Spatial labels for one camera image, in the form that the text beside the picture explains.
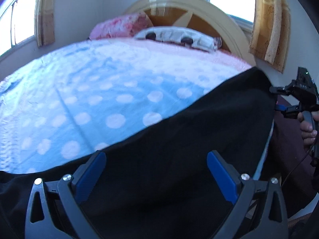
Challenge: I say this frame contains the cream wooden headboard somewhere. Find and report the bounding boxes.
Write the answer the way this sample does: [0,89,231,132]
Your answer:
[124,0,256,66]

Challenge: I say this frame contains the right yellow curtain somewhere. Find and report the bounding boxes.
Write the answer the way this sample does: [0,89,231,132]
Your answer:
[34,0,55,48]

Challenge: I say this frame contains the headboard window curtain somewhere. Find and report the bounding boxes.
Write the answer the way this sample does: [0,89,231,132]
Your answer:
[249,0,291,73]

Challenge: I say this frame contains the black cable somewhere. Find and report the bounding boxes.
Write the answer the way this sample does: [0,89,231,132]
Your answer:
[280,143,316,187]

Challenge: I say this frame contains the black pants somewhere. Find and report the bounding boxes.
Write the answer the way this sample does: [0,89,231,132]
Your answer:
[0,66,279,239]

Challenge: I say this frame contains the white patterned pillow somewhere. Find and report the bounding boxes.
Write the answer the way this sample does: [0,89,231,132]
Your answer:
[134,26,222,53]

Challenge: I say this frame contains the blue pink bed sheet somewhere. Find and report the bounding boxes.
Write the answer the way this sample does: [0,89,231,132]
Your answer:
[1,38,250,174]

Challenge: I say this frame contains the right hand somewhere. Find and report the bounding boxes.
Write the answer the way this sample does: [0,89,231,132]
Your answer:
[297,113,317,148]

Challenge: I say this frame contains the side window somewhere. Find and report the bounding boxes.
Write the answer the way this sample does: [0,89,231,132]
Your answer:
[1,0,36,55]

